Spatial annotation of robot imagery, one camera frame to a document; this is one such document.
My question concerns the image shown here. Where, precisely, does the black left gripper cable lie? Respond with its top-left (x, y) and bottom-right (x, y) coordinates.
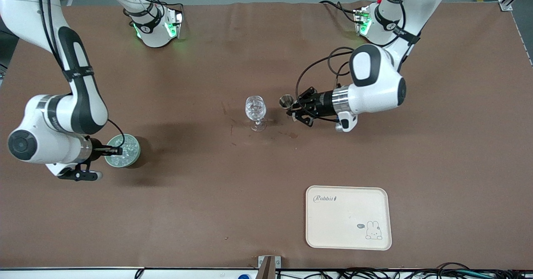
top-left (294, 46), bottom-right (355, 124)

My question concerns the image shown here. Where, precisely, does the aluminium camera post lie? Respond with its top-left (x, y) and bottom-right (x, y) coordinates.
top-left (259, 256), bottom-right (276, 279)

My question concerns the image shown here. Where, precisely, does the mint green ice bowl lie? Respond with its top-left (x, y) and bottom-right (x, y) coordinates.
top-left (104, 134), bottom-right (141, 169)

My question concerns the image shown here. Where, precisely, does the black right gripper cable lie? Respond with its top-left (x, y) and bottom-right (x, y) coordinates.
top-left (107, 118), bottom-right (126, 149)

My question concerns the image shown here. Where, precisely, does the teal cable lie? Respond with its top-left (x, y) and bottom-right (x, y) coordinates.
top-left (447, 269), bottom-right (494, 278)

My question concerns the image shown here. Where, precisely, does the white rabbit print tray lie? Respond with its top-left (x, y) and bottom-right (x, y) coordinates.
top-left (305, 185), bottom-right (393, 251)

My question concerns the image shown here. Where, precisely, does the clear wine glass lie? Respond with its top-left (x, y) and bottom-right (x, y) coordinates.
top-left (244, 95), bottom-right (267, 132)

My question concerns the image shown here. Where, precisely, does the metal post bracket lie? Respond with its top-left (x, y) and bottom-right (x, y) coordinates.
top-left (258, 255), bottom-right (282, 269)

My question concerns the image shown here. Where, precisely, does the black looped cable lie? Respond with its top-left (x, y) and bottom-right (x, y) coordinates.
top-left (435, 262), bottom-right (476, 279)

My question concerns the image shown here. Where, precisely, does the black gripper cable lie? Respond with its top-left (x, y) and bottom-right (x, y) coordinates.
top-left (107, 118), bottom-right (126, 149)
top-left (294, 46), bottom-right (355, 124)

